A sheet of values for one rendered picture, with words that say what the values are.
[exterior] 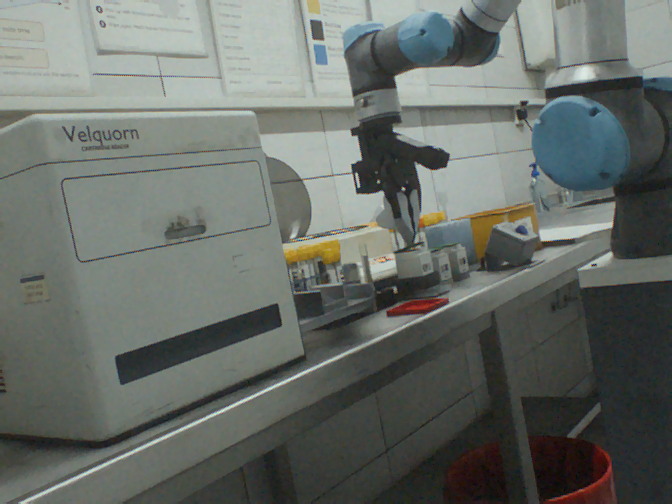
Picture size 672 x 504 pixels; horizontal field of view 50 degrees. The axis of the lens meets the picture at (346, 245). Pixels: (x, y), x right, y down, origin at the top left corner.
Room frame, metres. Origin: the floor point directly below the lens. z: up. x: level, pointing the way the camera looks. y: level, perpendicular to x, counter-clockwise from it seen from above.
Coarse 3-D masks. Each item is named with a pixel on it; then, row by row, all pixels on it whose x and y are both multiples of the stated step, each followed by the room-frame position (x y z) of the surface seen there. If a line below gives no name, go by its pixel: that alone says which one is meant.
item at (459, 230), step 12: (432, 228) 1.36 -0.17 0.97; (444, 228) 1.35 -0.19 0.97; (456, 228) 1.38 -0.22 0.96; (468, 228) 1.41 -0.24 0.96; (432, 240) 1.36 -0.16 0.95; (444, 240) 1.35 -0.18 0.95; (456, 240) 1.38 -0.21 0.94; (468, 240) 1.41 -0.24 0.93; (468, 252) 1.40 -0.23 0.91; (480, 264) 1.40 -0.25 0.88
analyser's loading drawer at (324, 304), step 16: (320, 288) 0.96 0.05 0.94; (336, 288) 0.95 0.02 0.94; (352, 288) 1.00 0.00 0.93; (368, 288) 0.98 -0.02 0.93; (304, 304) 0.92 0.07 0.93; (320, 304) 0.91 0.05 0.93; (336, 304) 0.92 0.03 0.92; (352, 304) 0.95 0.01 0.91; (368, 304) 0.98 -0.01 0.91; (304, 320) 0.89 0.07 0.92; (320, 320) 0.89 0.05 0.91; (336, 320) 0.92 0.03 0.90
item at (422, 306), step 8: (408, 304) 1.08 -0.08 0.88; (416, 304) 1.08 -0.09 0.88; (424, 304) 1.07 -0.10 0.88; (432, 304) 1.02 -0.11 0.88; (440, 304) 1.03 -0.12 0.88; (392, 312) 1.04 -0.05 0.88; (400, 312) 1.03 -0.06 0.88; (408, 312) 1.02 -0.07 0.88; (416, 312) 1.01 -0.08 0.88; (424, 312) 1.00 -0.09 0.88
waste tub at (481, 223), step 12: (528, 204) 1.51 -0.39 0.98; (468, 216) 1.57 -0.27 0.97; (480, 216) 1.47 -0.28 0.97; (492, 216) 1.45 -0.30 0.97; (504, 216) 1.44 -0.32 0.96; (516, 216) 1.46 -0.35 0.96; (528, 216) 1.50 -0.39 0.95; (480, 228) 1.48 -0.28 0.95; (528, 228) 1.49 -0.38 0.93; (480, 240) 1.48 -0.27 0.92; (540, 240) 1.52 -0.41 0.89; (480, 252) 1.48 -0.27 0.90
